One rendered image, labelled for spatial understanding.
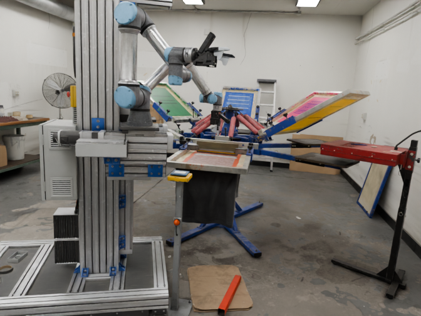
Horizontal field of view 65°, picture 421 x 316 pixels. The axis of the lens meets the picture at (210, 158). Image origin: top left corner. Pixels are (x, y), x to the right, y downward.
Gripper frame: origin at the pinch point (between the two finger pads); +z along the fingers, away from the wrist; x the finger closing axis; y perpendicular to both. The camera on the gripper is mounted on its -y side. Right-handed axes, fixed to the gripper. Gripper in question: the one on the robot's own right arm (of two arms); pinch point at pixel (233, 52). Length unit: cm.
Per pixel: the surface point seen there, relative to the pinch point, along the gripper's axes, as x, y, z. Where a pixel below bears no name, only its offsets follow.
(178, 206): -35, 89, -33
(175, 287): -43, 146, -33
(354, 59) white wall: -519, -126, 129
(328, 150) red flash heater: -124, 45, 62
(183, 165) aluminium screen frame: -50, 64, -37
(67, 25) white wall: -440, -156, -444
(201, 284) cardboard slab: -78, 157, -23
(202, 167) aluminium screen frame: -52, 64, -24
